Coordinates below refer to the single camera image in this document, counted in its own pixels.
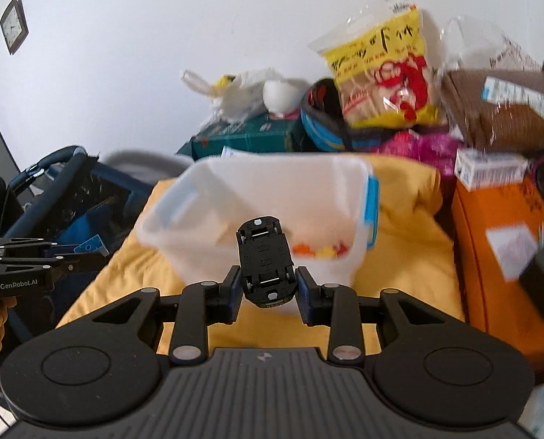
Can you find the small white printed box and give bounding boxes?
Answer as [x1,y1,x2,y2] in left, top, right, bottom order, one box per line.
[454,149,529,191]

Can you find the black blue pouch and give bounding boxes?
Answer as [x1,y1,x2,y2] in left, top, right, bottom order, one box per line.
[299,78,392,153]

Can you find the black toy car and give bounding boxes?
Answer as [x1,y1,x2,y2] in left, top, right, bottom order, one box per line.
[235,215,299,309]

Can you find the yellow snack bag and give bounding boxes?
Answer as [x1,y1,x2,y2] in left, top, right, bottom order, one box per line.
[309,0,442,131]

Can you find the white plastic bag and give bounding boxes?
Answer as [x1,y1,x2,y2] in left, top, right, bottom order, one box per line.
[182,68,309,124]

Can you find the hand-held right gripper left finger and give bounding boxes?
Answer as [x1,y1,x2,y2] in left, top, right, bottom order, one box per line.
[91,265,244,367]

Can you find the dark blue bag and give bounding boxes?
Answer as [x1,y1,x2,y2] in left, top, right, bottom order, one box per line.
[0,145,163,344]

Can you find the yellow blanket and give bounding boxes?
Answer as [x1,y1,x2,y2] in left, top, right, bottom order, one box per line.
[55,153,467,360]

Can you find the orange cardboard box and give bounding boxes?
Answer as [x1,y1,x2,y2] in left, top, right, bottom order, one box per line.
[450,178,544,376]

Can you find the white ball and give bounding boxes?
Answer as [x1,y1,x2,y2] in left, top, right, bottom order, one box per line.
[263,79,307,114]

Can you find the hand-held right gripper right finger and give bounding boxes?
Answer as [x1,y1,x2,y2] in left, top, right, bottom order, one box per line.
[296,266,437,367]

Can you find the brown bag in clear plastic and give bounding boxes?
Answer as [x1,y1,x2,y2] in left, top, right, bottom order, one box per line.
[439,16,544,156]

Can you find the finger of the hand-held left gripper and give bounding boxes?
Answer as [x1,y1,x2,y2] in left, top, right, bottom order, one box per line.
[0,237,78,259]
[0,251,111,281]

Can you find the white plastic bin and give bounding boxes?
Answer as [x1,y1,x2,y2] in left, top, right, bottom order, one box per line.
[135,154,380,316]

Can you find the wall clock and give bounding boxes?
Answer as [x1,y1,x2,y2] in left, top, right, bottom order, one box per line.
[0,0,30,56]

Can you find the teal cardboard box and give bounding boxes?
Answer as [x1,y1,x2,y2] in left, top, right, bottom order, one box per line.
[177,112,307,158]

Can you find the pink crinkled bag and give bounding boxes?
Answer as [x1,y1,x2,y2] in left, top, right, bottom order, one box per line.
[377,129,460,177]

